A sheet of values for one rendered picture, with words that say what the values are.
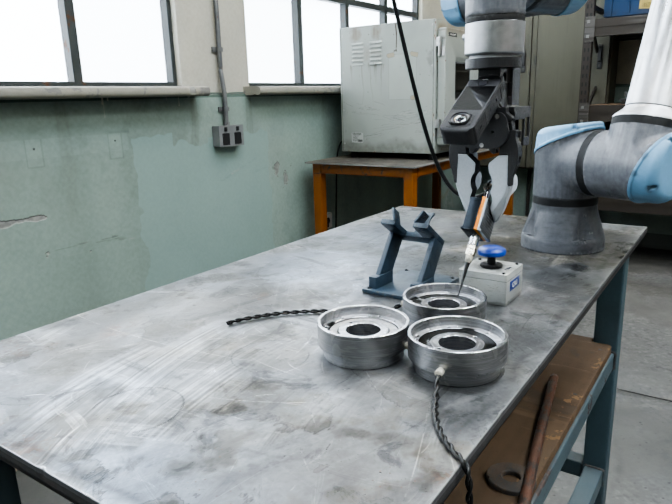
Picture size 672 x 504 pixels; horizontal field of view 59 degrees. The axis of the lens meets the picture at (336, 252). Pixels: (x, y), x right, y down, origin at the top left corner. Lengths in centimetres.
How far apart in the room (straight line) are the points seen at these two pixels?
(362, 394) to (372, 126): 256
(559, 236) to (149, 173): 168
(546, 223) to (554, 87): 339
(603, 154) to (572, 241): 17
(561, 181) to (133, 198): 167
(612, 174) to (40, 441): 89
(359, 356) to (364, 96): 255
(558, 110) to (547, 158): 336
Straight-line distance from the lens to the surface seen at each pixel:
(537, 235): 117
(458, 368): 61
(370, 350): 64
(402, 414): 58
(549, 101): 452
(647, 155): 106
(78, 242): 227
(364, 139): 313
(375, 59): 309
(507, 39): 81
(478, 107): 77
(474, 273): 87
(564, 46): 451
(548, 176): 116
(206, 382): 66
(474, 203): 82
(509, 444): 103
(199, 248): 263
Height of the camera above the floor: 109
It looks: 14 degrees down
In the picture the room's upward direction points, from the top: 2 degrees counter-clockwise
